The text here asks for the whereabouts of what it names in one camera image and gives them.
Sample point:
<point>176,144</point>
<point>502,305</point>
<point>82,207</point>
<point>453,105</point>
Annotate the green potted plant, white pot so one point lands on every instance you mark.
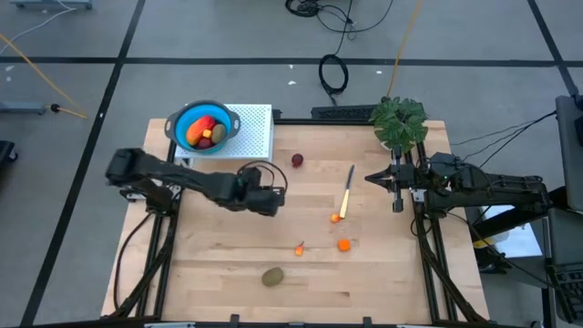
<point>401,123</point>

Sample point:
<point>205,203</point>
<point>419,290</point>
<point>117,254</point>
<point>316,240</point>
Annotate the brown toy kiwi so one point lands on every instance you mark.
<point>218,133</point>
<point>272,276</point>

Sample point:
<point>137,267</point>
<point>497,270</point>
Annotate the grey computer monitor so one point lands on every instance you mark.
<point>569,150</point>

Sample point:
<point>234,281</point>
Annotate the yellow orange fruit cube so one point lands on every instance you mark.
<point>299,250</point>

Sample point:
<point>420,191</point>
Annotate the white perforated metal shelf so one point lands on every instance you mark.
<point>255,132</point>

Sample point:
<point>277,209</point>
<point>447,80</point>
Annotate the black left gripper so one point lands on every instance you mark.
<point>264,202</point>

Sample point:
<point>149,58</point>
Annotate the red yellow toy mango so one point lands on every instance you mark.
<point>198,129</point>

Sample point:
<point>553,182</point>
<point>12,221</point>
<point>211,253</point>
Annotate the white paper sheet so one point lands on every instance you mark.
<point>514,243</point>

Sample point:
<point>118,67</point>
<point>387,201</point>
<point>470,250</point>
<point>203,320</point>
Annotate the orange yellow fruit wedge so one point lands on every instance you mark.
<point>335,218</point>

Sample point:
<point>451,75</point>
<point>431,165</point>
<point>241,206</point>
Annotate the blue collapsible bowl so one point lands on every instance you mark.
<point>180,119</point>

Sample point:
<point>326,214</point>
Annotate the dark red toy plum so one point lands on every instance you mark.
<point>205,144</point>
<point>297,160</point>

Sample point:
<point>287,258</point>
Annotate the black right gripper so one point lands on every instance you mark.
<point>412,177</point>

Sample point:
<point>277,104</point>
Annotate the black laptop computer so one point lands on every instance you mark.
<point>567,237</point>

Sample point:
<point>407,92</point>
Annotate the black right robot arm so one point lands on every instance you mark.
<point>501,191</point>

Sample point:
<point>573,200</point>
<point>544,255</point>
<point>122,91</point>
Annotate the black table clamp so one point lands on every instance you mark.
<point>367,321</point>
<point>234,320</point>

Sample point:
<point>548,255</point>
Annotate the orange toy fruit chunk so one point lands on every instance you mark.
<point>344,245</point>

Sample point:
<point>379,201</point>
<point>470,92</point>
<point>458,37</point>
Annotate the black power strip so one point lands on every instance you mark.
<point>341,112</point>

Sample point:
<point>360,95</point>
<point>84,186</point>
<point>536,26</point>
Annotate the black floor object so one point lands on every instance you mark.
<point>5,152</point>

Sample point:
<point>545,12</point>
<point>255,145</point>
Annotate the grey stand foot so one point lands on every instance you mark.
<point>50,5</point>
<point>23,108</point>

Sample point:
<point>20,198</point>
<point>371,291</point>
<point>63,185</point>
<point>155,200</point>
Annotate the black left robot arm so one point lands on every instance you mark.
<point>182,175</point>

